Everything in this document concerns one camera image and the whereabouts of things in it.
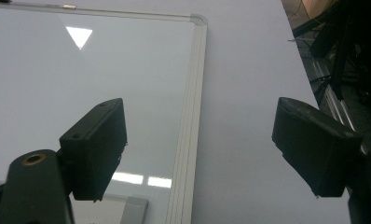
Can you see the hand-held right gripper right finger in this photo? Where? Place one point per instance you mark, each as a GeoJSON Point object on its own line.
{"type": "Point", "coordinates": [314, 146]}

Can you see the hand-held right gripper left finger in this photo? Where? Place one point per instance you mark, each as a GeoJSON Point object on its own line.
{"type": "Point", "coordinates": [95, 149]}

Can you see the white whiteboard with grey frame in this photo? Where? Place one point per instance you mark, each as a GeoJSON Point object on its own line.
{"type": "Point", "coordinates": [81, 87]}

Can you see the large white table cover board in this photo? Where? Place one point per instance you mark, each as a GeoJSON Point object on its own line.
{"type": "Point", "coordinates": [252, 93]}

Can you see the black metal stand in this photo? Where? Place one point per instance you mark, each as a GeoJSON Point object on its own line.
{"type": "Point", "coordinates": [345, 46]}

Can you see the aluminium floor rail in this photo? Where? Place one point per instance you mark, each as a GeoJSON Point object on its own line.
{"type": "Point", "coordinates": [336, 102]}

